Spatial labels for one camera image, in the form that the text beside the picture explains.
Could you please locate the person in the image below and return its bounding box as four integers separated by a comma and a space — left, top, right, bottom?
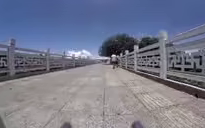
110, 53, 120, 71

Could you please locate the clump of dark trees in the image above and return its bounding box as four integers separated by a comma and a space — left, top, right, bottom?
97, 32, 161, 58

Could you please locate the grey concrete bridge path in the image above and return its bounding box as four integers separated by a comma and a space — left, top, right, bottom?
0, 62, 205, 128

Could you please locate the white stone railing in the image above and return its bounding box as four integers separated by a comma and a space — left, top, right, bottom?
0, 37, 101, 80
117, 20, 205, 81

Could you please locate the robot's own part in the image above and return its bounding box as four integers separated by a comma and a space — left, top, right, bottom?
60, 122, 73, 128
130, 120, 145, 128

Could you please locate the pale concrete kerb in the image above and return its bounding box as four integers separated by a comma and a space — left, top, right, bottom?
122, 66, 205, 104

